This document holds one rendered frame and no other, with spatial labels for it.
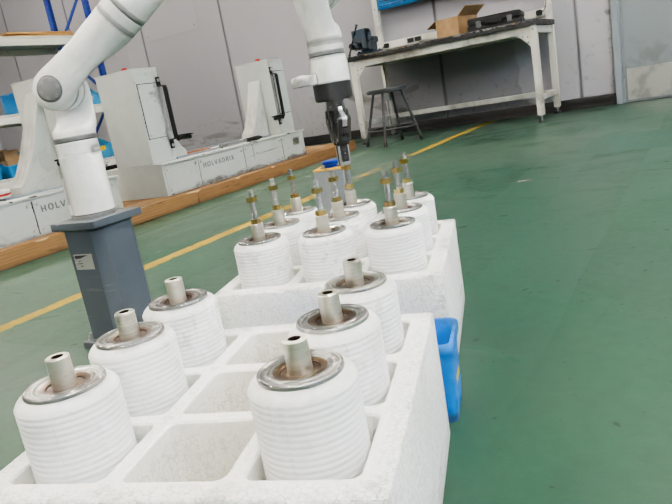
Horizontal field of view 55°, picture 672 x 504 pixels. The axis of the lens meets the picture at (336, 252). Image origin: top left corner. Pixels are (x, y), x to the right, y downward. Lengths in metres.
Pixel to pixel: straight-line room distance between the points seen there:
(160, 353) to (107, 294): 0.81
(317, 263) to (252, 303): 0.13
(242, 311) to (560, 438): 0.53
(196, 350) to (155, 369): 0.11
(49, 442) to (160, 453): 0.11
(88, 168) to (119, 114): 2.43
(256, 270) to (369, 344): 0.49
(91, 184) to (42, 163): 1.98
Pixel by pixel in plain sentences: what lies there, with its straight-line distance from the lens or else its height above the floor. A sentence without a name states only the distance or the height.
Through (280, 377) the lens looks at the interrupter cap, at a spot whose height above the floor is 0.25.
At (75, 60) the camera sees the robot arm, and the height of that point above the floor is 0.63.
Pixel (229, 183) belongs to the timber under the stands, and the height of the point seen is 0.06.
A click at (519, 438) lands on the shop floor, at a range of 0.91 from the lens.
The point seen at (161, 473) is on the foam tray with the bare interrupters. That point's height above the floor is 0.15.
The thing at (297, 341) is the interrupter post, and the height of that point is 0.28.
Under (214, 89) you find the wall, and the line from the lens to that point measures 7.66.
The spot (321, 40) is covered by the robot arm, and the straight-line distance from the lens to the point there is 1.27.
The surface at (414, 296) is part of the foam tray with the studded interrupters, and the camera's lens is 1.02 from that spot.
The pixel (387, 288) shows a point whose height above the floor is 0.25.
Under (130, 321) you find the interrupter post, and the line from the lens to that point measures 0.75.
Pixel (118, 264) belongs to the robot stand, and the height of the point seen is 0.19.
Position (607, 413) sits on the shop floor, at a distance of 0.96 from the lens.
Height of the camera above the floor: 0.47
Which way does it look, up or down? 14 degrees down
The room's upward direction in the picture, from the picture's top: 10 degrees counter-clockwise
